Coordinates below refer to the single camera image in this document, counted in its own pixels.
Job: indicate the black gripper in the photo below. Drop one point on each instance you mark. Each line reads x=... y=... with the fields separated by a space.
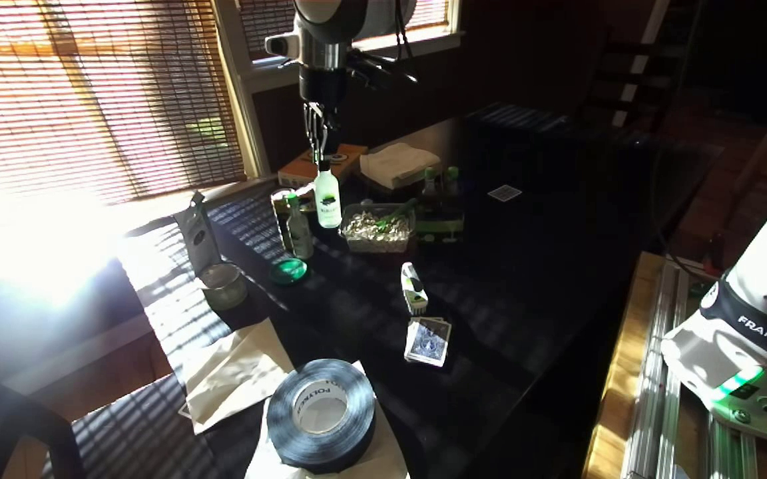
x=319 y=83

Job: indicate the black wooden chair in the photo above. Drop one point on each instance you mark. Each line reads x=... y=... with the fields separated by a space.
x=46 y=353

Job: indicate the small glass jar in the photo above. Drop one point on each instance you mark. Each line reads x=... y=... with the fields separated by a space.
x=225 y=287

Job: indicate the white folded towel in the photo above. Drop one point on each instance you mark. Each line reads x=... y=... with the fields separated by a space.
x=398 y=162

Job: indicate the round green lid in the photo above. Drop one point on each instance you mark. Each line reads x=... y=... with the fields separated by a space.
x=291 y=268

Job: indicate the clear plastic candy container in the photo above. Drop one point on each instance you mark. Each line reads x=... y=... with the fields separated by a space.
x=379 y=227

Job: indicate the small blue white packet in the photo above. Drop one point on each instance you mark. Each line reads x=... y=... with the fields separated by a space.
x=427 y=340

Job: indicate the white folded napkin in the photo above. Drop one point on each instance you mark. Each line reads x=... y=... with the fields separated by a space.
x=233 y=372

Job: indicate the bamboo window blind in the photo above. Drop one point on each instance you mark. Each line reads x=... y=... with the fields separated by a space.
x=92 y=87

